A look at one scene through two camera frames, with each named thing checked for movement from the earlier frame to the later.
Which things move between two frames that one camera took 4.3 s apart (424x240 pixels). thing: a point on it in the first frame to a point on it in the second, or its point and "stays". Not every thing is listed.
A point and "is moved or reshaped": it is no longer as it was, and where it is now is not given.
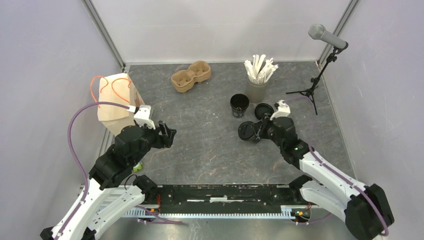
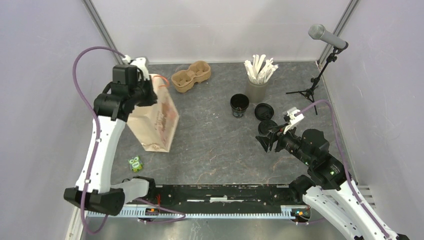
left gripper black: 163,140 to 152,98
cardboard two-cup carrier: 183,80 stays
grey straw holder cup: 256,92 stays
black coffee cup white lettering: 239,103 stays
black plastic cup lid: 246,130 is moved or reshaped
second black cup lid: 263,110 stays
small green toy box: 138,167 stays
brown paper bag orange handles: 116,88 is moved or reshaped
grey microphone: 318,31 stays
